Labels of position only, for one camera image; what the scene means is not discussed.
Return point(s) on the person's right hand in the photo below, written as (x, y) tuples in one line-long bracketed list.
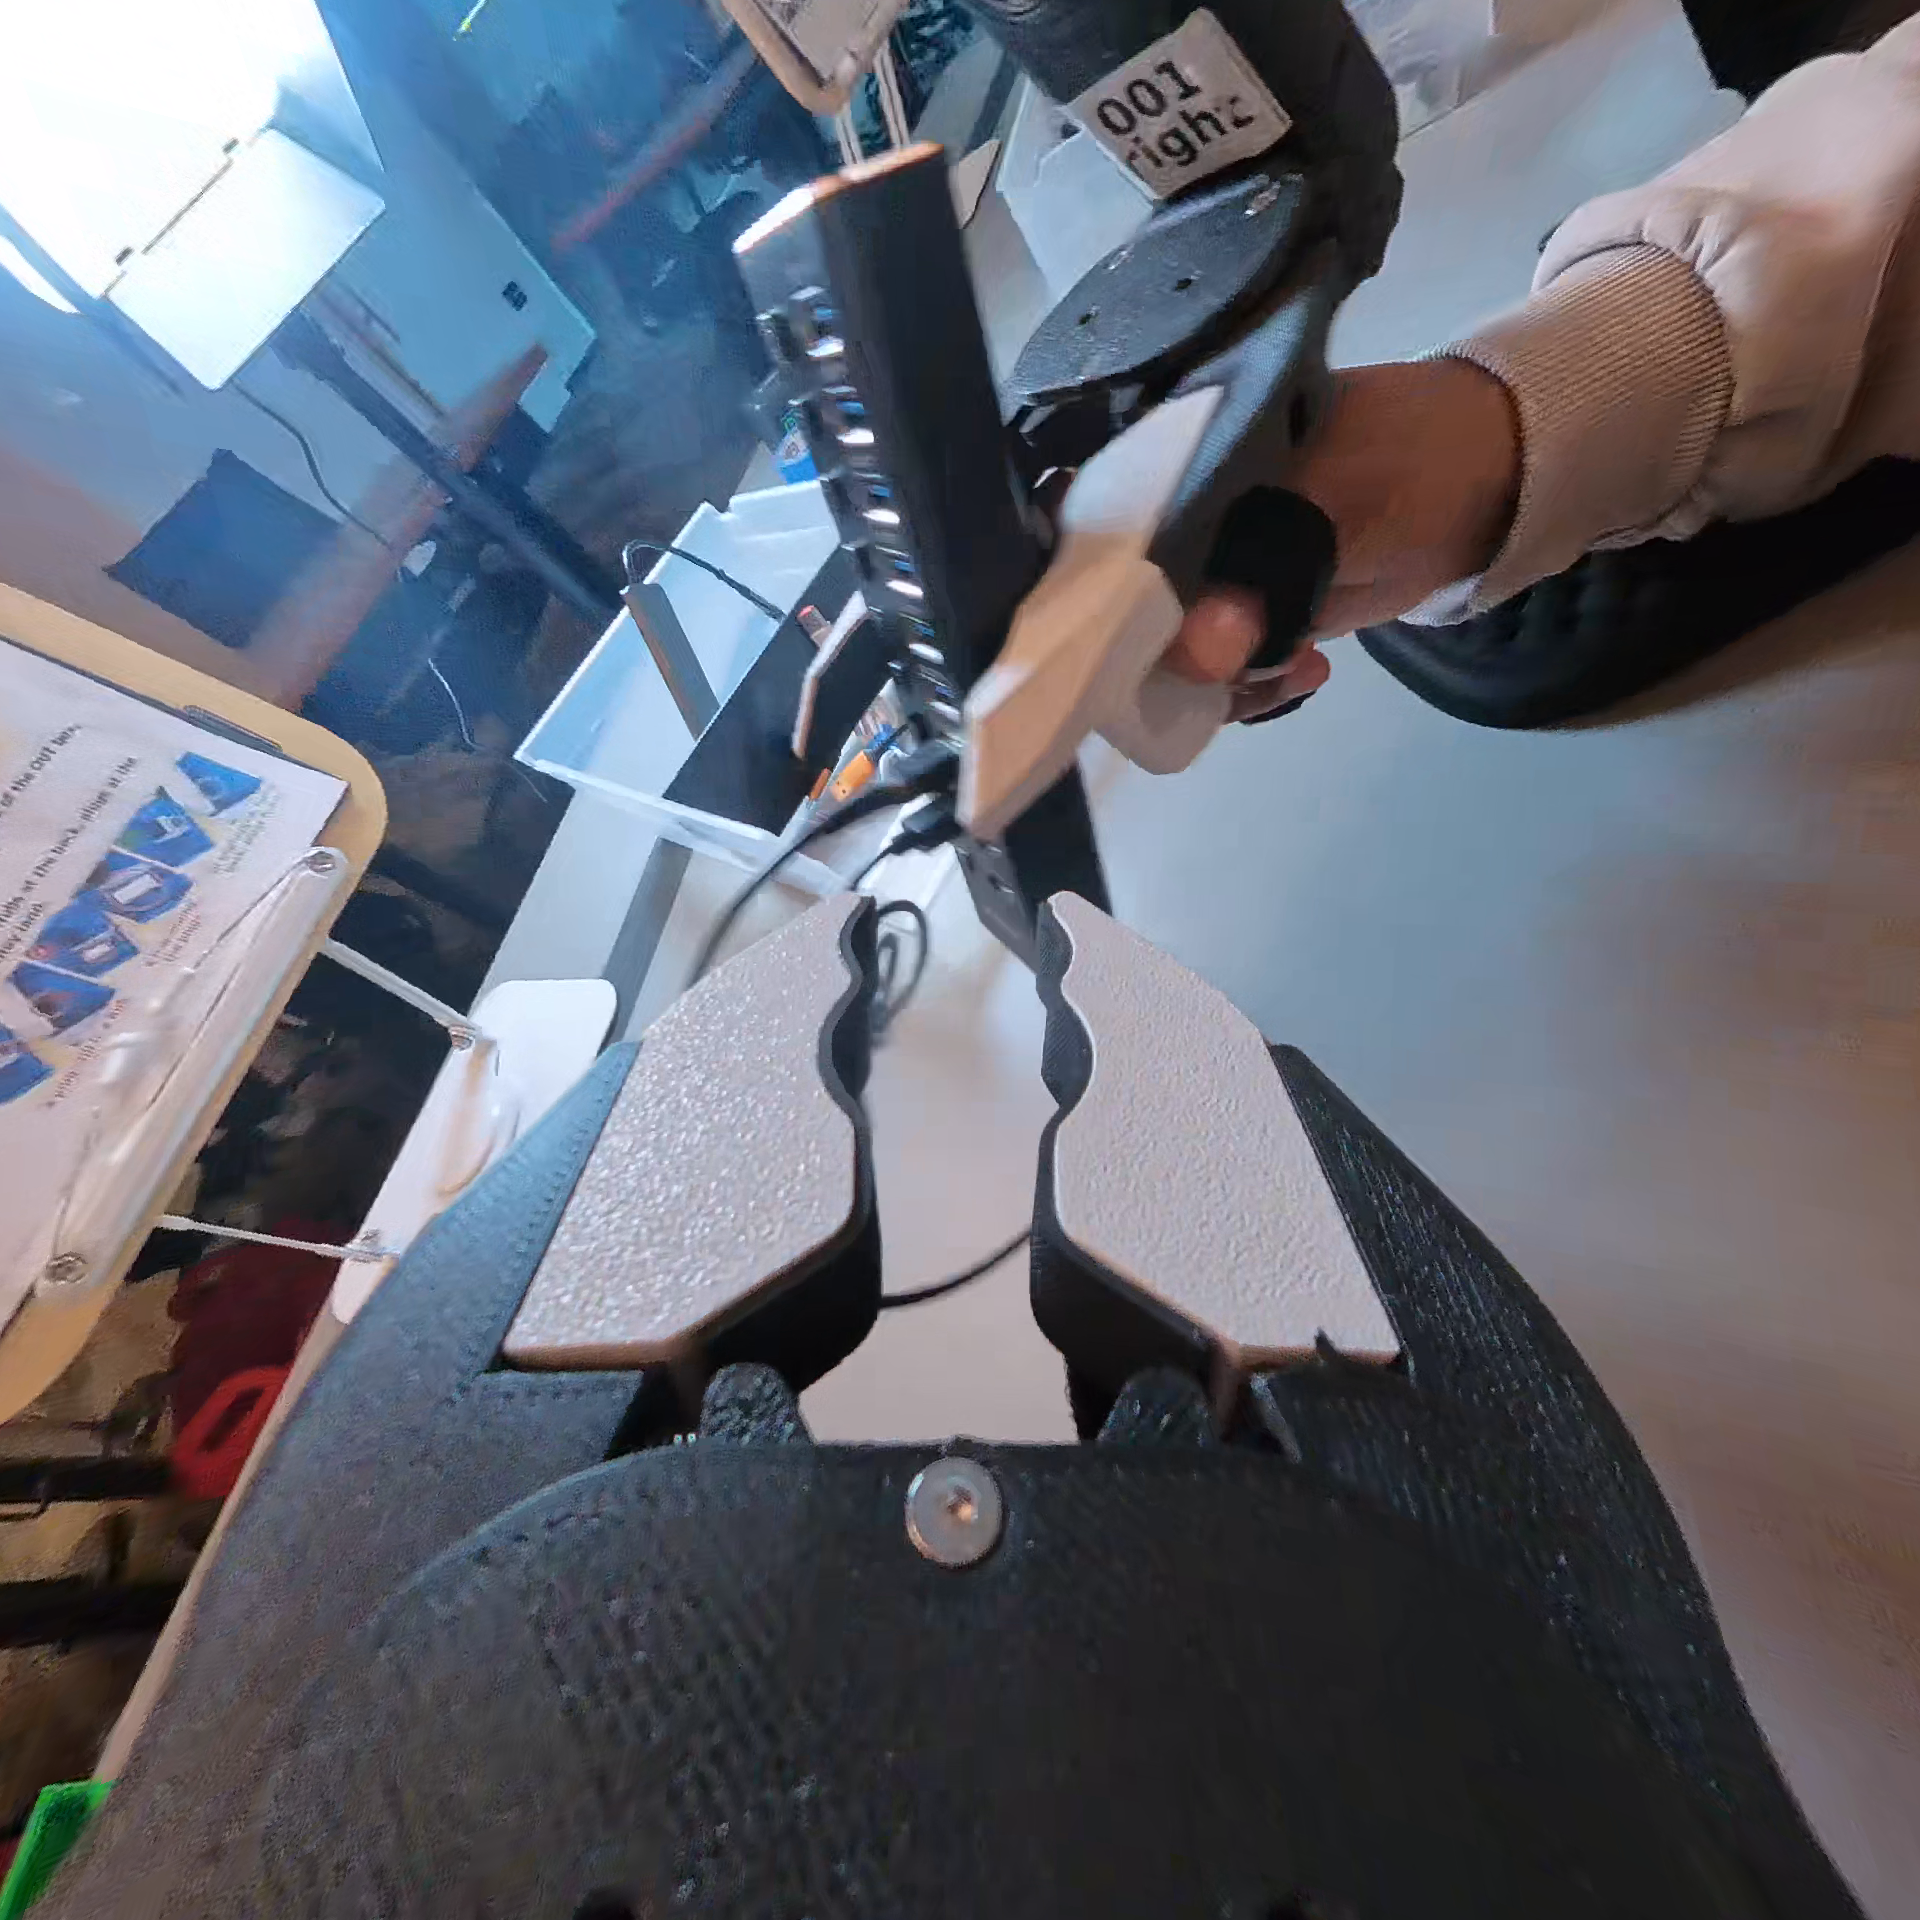
[(1410, 481)]

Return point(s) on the wooden document stand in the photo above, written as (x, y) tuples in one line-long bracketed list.
[(338, 839)]

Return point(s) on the black usb hub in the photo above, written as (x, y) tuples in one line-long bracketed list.
[(915, 451)]

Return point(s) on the person's right forearm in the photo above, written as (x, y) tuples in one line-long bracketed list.
[(1724, 299)]

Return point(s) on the white box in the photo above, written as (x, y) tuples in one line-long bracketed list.
[(480, 315)]

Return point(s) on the instruction sheet clipboard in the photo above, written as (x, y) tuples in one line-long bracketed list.
[(136, 900)]

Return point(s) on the white plastic tray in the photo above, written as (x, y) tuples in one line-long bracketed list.
[(600, 735)]

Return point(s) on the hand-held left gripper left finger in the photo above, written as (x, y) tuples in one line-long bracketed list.
[(690, 1170)]

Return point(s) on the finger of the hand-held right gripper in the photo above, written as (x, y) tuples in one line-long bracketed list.
[(1095, 599), (835, 667)]

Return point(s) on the white board panel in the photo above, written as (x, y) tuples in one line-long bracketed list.
[(195, 194)]

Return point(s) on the black textured pad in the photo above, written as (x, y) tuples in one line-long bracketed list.
[(1651, 645)]

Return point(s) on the dark square panel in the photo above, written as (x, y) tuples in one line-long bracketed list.
[(225, 547)]

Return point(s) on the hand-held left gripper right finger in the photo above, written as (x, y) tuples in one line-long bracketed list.
[(1201, 1170)]

